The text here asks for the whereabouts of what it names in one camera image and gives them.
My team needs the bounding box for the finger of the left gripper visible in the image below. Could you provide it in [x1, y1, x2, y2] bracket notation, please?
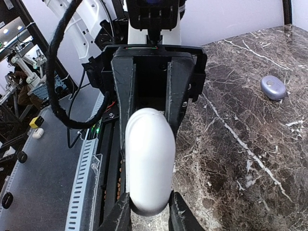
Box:
[111, 57, 136, 154]
[165, 57, 194, 136]

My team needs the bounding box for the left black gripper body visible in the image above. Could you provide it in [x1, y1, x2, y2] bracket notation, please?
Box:
[83, 44, 207, 121]

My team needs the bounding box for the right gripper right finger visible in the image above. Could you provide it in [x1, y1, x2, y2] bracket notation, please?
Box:
[168, 191, 204, 231]

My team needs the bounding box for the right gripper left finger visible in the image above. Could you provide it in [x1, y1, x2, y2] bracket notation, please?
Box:
[96, 192, 132, 231]

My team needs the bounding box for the white charging case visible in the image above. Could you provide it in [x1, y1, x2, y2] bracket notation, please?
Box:
[125, 108, 176, 217]

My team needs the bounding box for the purple blue charging case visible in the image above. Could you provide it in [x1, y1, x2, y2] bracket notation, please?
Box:
[260, 75, 286, 101]

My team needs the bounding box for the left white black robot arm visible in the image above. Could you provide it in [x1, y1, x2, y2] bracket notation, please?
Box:
[46, 0, 207, 146]

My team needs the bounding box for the small white case off table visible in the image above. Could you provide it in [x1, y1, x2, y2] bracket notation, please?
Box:
[32, 128, 44, 140]

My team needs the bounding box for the light blue plastic basket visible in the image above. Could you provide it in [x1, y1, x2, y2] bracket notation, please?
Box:
[31, 77, 65, 100]

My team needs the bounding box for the yellow black small block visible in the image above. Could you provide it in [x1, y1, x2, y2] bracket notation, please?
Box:
[29, 116, 44, 129]

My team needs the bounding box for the white slotted cable duct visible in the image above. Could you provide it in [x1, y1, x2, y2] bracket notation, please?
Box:
[65, 122, 103, 231]

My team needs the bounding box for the black front table rail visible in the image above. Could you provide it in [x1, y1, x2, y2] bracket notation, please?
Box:
[99, 120, 122, 225]

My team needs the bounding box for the left black frame post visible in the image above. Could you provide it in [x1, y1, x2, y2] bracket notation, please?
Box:
[282, 0, 293, 25]

